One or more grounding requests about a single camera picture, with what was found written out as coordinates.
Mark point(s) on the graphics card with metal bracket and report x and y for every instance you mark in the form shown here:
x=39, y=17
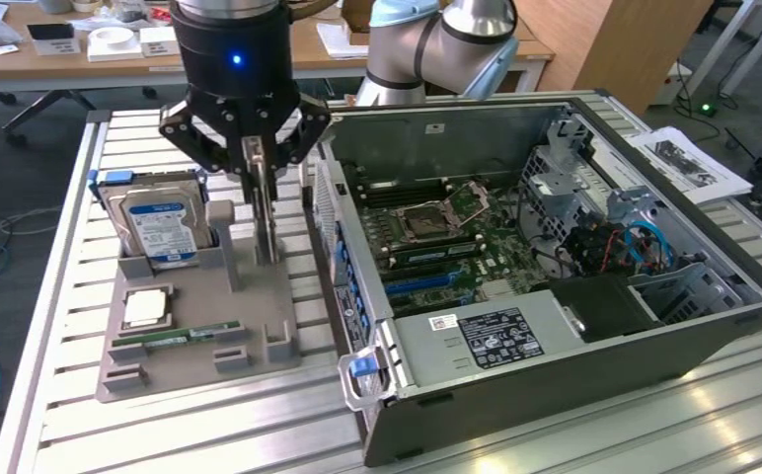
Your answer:
x=263, y=222

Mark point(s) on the hard disk in blue caddy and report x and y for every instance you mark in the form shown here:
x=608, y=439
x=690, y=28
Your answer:
x=163, y=232

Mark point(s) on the grey power supply unit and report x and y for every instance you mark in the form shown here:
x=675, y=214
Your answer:
x=434, y=355

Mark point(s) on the wooden desk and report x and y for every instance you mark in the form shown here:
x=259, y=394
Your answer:
x=91, y=69

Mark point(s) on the black and white box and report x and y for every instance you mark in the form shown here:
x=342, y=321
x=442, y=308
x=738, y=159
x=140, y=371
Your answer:
x=54, y=39

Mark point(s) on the silver CPU chip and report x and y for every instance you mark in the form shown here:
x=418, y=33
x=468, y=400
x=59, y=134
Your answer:
x=147, y=308

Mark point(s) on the metal socket cover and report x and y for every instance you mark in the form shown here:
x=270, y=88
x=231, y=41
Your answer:
x=452, y=201

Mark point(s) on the green RAM stick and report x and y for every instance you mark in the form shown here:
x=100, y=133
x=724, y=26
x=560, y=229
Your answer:
x=176, y=337

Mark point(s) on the open dark PC case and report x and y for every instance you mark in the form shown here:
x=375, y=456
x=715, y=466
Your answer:
x=552, y=395

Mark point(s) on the small white box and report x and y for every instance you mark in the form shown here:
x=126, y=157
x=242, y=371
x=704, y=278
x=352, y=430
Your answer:
x=155, y=42

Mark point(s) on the wooden cabinet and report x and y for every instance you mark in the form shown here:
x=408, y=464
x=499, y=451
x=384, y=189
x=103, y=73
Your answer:
x=618, y=49

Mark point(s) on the silver disk bay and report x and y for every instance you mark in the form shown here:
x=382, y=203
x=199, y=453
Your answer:
x=703, y=291

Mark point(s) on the white papers pile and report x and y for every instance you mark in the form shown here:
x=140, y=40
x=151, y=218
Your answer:
x=338, y=42

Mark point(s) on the grey plastic parts rack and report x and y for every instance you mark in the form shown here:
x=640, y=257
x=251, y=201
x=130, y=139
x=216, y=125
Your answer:
x=203, y=296

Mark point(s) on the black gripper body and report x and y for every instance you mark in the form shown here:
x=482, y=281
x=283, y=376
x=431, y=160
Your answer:
x=236, y=74

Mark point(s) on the printed paper stack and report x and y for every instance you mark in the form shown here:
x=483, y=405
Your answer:
x=690, y=168

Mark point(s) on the black chair base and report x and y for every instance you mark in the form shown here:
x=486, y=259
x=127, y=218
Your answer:
x=38, y=106

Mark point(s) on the green motherboard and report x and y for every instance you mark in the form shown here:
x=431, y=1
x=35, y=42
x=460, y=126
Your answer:
x=486, y=261

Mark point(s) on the white table frame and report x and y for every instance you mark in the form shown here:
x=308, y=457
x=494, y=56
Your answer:
x=730, y=44

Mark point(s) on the white box with tape roll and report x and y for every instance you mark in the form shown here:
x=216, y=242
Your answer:
x=114, y=42

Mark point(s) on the brown cardboard box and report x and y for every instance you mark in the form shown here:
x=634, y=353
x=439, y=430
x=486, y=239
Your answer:
x=355, y=15

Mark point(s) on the CPU socket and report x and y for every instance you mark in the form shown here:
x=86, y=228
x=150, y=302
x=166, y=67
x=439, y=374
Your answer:
x=423, y=219

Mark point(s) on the installed RAM stick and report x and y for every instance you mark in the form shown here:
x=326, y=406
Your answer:
x=434, y=253

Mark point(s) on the silver drive cage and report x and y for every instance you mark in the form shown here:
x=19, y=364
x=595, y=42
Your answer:
x=552, y=197

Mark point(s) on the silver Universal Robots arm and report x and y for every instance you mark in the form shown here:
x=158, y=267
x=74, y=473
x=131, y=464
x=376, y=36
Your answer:
x=407, y=49

